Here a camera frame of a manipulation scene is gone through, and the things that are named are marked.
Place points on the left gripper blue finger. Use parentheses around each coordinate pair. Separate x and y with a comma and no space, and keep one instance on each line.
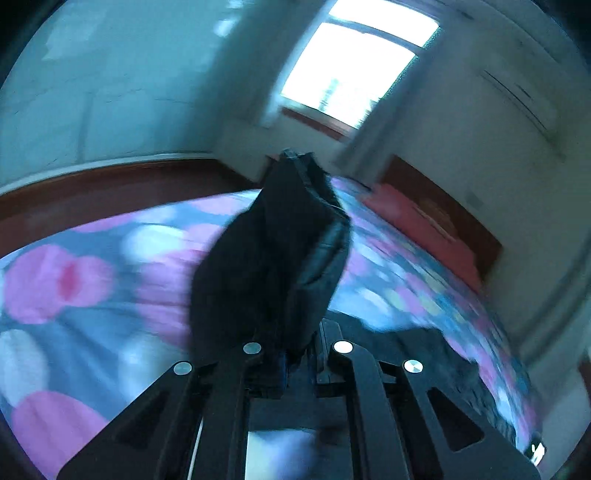
(279,365)

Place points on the white wall air conditioner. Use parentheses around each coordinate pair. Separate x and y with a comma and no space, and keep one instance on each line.
(530,85)

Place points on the left window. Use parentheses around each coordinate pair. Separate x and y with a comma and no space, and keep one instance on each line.
(352,59)

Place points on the black quilted puffer jacket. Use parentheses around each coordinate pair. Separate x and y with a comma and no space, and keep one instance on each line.
(272,273)

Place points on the colourful circle-pattern bedspread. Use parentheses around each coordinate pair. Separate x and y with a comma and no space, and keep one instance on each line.
(91,316)

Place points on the grey curtain beside headboard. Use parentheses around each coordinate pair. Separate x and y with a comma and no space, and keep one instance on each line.
(370,137)

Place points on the white wall socket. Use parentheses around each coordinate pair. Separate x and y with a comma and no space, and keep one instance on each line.
(473,201)

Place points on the white glass wardrobe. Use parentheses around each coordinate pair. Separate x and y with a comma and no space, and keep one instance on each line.
(103,80)

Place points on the dark wooden headboard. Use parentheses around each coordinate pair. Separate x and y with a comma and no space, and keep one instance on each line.
(460,222)

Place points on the red pillow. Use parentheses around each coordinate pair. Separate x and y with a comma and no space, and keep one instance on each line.
(426,231)

